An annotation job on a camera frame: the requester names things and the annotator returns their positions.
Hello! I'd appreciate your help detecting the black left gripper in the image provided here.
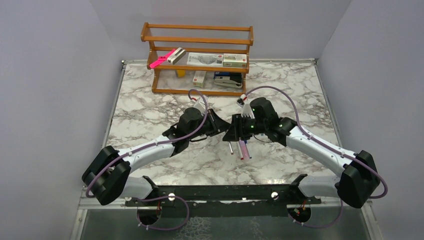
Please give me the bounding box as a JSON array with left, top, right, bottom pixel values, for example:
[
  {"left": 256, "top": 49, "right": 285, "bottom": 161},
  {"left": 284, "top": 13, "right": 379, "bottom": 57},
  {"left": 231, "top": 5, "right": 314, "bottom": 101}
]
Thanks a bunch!
[{"left": 187, "top": 109, "right": 231, "bottom": 141}]

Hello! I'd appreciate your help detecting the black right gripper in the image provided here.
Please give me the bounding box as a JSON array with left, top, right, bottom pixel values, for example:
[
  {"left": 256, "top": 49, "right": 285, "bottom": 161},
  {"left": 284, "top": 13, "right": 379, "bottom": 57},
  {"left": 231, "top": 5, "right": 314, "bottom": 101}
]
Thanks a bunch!
[{"left": 223, "top": 113, "right": 267, "bottom": 142}]

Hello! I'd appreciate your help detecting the brown cap white marker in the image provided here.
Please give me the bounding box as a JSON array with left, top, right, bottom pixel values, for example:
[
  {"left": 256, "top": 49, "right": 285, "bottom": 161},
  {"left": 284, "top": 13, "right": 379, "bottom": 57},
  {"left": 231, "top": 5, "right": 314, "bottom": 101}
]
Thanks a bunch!
[{"left": 228, "top": 142, "right": 234, "bottom": 155}]

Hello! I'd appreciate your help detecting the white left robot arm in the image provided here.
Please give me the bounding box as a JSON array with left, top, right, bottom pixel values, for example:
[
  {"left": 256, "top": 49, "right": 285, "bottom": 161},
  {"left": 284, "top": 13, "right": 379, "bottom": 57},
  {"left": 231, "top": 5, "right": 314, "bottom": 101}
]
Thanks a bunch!
[{"left": 81, "top": 107, "right": 230, "bottom": 206}]

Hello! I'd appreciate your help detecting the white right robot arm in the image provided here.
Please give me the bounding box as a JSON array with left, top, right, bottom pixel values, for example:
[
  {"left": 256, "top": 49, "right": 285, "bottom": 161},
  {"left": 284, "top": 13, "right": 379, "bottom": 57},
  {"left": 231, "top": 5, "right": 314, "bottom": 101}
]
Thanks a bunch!
[{"left": 222, "top": 97, "right": 381, "bottom": 209}]

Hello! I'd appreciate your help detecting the pink highlighter pen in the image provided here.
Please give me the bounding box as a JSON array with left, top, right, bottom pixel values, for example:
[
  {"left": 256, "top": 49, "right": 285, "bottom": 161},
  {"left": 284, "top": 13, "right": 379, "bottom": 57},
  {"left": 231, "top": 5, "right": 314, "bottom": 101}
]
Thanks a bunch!
[{"left": 239, "top": 140, "right": 249, "bottom": 160}]

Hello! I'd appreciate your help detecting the blue cap white marker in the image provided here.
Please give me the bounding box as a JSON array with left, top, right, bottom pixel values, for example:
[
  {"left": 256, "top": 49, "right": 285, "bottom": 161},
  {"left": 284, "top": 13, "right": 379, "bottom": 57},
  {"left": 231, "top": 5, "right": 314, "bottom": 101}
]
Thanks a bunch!
[{"left": 244, "top": 140, "right": 252, "bottom": 159}]

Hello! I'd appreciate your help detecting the pink cap white marker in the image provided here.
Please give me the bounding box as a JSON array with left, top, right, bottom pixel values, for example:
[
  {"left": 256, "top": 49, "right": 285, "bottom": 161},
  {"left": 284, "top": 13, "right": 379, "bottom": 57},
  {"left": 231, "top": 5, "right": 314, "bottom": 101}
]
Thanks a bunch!
[{"left": 236, "top": 141, "right": 244, "bottom": 160}]

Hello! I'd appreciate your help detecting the black grey stapler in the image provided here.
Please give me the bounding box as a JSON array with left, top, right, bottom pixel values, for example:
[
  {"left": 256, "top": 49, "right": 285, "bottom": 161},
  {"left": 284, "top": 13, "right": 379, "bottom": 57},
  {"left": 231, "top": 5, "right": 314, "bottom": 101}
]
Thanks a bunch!
[{"left": 213, "top": 71, "right": 243, "bottom": 89}]

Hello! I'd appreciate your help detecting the small white red box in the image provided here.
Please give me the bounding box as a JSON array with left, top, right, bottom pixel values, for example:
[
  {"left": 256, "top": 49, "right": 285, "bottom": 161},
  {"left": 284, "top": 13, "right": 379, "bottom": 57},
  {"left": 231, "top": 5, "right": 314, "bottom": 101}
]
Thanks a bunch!
[{"left": 192, "top": 70, "right": 207, "bottom": 88}]

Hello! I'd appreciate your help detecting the green white staples box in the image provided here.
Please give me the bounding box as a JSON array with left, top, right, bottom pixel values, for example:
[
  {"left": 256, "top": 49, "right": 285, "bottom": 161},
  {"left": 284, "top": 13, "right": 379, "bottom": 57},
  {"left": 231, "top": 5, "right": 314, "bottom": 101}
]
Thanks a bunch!
[{"left": 222, "top": 53, "right": 248, "bottom": 68}]

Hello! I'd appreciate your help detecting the yellow small block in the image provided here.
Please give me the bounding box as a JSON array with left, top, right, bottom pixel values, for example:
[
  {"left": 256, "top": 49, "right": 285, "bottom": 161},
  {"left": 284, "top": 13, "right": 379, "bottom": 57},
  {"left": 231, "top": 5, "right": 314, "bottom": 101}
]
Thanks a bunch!
[{"left": 175, "top": 69, "right": 186, "bottom": 78}]

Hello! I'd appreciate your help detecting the wooden two-tier shelf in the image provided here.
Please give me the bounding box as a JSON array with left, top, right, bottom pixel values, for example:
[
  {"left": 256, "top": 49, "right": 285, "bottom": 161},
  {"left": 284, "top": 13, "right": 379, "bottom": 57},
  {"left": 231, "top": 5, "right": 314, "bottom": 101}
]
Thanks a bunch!
[{"left": 140, "top": 22, "right": 254, "bottom": 97}]

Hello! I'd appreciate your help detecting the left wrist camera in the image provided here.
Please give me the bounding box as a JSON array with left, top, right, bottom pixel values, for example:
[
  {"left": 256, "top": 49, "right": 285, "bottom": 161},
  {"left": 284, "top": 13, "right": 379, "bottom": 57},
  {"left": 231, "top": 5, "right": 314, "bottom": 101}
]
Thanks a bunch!
[{"left": 193, "top": 97, "right": 208, "bottom": 113}]

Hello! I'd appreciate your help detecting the black front mounting rail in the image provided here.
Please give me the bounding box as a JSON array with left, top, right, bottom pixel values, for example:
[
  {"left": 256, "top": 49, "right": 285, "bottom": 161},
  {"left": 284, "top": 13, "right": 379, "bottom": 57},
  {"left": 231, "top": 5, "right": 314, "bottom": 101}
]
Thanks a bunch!
[{"left": 125, "top": 184, "right": 321, "bottom": 218}]

